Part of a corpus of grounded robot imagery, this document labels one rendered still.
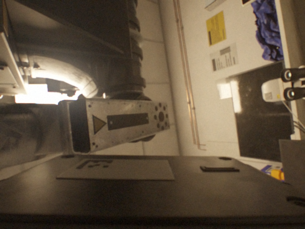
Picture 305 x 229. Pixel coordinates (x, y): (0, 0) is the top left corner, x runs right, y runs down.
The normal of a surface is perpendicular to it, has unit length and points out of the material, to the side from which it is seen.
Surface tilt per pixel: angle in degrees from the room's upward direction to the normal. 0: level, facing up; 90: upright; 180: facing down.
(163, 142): 180
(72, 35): 90
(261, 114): 86
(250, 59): 90
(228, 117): 90
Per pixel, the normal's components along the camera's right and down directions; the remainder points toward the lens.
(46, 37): 0.10, 0.99
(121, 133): 0.84, -0.11
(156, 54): 0.56, -0.08
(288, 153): -0.85, 0.11
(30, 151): 0.74, 0.50
